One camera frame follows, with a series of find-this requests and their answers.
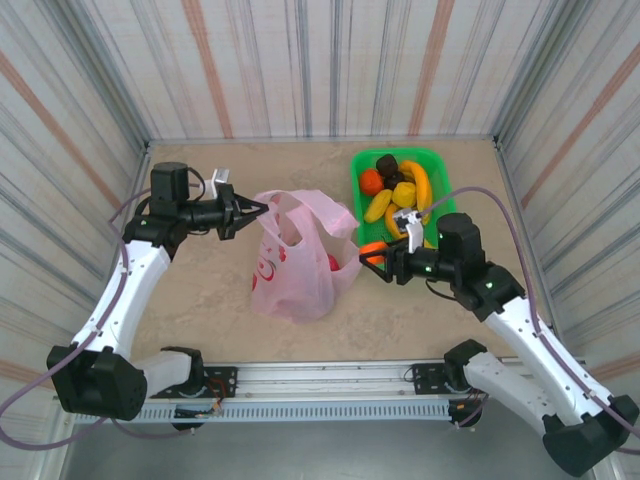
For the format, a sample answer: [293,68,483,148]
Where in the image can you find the pink printed plastic bag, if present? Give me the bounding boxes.
[249,188,362,325]

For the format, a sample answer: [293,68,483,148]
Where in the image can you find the yellow fake lemon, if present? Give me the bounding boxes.
[390,181,419,208]

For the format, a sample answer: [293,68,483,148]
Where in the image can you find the large orange fake fruit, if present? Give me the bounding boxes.
[359,168,385,195]

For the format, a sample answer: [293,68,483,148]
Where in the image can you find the green plastic basket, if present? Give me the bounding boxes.
[349,146,459,251]

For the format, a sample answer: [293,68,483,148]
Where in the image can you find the grey metal lower shelf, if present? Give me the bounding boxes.
[59,422,601,480]

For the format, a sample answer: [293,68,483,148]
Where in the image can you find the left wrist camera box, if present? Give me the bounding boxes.
[205,168,232,200]

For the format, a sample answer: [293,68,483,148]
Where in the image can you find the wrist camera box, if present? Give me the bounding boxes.
[205,168,232,200]
[392,207,425,255]

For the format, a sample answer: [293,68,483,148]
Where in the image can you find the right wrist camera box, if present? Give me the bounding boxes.
[392,207,425,255]

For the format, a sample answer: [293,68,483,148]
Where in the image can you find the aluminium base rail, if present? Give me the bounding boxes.
[202,357,587,399]

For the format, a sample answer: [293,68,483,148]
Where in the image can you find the thin base wires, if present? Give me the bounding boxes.
[449,387,489,416]
[204,379,226,416]

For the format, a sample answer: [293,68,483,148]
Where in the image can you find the slotted grey cable duct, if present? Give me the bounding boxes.
[52,397,454,425]

